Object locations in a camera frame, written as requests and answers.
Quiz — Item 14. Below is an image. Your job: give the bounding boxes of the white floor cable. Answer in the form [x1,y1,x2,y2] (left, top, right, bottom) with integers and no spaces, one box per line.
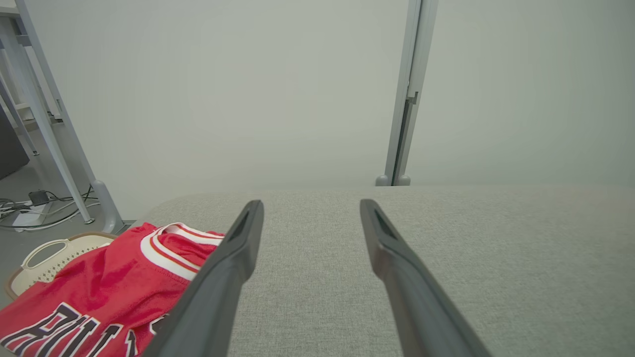
[0,200,101,232]

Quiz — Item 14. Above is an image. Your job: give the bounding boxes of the black floor cable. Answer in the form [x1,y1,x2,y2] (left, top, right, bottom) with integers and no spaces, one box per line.
[0,184,95,211]

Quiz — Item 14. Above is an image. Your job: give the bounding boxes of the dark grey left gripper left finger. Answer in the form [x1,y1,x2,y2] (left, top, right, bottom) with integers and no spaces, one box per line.
[141,200,265,357]

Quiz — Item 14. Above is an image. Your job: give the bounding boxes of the white power brick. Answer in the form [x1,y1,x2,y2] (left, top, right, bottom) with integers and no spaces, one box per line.
[12,211,47,228]

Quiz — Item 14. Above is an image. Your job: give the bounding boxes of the grey metal table frame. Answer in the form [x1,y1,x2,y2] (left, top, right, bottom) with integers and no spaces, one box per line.
[0,0,135,235]

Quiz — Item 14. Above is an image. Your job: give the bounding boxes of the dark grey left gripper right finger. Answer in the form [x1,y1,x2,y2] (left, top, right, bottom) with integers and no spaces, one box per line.
[360,199,492,357]

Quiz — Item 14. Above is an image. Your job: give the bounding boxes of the cream plastic laundry basket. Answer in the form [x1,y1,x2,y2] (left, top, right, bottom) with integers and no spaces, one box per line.
[5,232,118,301]

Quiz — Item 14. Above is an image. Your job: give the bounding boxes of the dark cabinet panel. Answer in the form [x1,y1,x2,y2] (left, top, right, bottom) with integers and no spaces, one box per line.
[0,105,31,180]

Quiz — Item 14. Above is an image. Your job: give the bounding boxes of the red Bulls basketball jersey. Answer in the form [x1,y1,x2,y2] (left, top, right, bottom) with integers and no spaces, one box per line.
[0,222,227,357]

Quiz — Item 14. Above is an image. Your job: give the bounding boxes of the grey metal partition post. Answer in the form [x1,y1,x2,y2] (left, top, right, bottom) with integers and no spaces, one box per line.
[376,0,440,187]

